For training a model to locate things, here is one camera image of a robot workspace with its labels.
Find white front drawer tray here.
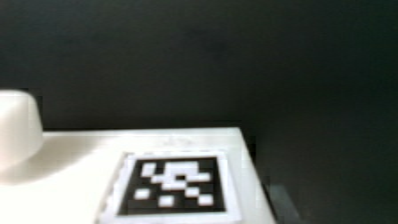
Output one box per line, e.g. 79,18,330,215
0,90,277,224

